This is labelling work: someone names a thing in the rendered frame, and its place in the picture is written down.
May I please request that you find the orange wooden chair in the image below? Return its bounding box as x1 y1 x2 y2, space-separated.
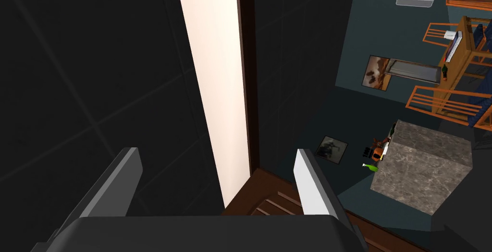
406 85 492 132
422 22 463 48
445 0 492 12

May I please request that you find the brown panelled wooden door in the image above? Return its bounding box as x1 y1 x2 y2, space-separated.
222 167 427 252

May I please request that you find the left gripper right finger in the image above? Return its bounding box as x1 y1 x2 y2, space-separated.
294 148 348 222

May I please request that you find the wooden dining table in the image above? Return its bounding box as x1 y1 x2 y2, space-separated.
432 15 492 115

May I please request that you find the brown landscape wall picture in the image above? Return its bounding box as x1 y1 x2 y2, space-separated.
361 54 391 92

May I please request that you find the grey framed window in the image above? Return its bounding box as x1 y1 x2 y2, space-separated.
385 58 442 85

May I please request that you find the dark grey wall picture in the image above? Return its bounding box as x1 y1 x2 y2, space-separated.
315 135 349 166

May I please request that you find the grey marble counter block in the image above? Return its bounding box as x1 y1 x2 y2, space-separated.
362 120 474 216

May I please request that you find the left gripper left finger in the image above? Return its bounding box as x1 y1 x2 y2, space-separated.
67 147 143 226

